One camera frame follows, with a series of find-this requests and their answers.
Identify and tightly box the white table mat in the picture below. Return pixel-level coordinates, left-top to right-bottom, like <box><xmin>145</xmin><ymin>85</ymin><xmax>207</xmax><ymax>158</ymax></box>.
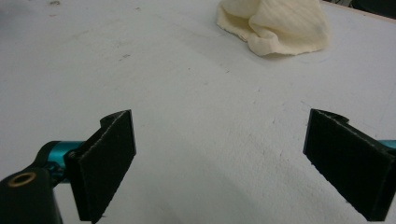
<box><xmin>0</xmin><ymin>0</ymin><xmax>396</xmax><ymax>224</ymax></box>

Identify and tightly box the cream cloth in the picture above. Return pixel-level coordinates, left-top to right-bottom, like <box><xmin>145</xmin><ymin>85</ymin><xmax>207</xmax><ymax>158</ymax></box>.
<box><xmin>216</xmin><ymin>0</ymin><xmax>331</xmax><ymax>57</ymax></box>

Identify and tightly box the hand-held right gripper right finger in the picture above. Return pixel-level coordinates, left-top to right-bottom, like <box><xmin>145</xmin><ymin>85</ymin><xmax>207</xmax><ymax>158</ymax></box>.
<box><xmin>303</xmin><ymin>108</ymin><xmax>396</xmax><ymax>222</ymax></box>

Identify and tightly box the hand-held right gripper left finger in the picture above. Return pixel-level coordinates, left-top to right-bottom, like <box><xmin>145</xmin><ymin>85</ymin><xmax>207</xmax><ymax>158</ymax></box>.
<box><xmin>64</xmin><ymin>109</ymin><xmax>137</xmax><ymax>224</ymax></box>

